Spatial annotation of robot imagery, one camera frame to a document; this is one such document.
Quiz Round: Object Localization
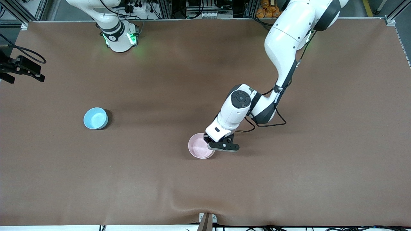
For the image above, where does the metal table clamp bracket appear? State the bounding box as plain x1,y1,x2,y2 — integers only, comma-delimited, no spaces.
197,212,217,231

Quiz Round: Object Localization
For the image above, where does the aluminium frame post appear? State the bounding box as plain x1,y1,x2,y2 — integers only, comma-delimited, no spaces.
157,0,175,20
243,0,259,18

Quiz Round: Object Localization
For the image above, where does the pink bowl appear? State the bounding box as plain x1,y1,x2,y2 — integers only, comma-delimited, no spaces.
188,133,215,159

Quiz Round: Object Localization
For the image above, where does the aluminium corner frame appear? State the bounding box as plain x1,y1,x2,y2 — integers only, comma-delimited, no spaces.
0,0,48,30
379,0,411,68

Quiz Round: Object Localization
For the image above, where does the white power strip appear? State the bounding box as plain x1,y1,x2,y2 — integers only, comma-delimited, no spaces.
124,0,151,15

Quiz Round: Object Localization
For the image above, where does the orange snack pile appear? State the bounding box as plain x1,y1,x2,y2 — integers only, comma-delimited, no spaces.
256,0,283,19

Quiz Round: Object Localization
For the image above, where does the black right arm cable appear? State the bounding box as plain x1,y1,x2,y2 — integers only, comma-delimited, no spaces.
0,34,46,64

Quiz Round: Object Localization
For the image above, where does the blue bowl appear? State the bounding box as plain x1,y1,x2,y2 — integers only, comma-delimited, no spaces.
83,107,109,130

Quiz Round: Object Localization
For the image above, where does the brown table mat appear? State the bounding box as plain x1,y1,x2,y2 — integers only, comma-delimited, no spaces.
0,18,411,227

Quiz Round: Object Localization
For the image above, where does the white terminal block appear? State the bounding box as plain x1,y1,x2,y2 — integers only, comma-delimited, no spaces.
186,11,216,19

